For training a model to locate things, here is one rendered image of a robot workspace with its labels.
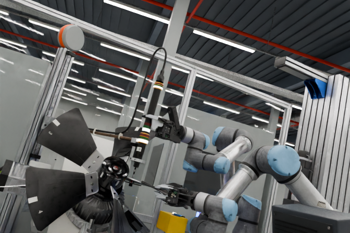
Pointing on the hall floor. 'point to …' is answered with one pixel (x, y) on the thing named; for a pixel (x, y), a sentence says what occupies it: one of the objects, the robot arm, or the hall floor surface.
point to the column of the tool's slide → (9, 201)
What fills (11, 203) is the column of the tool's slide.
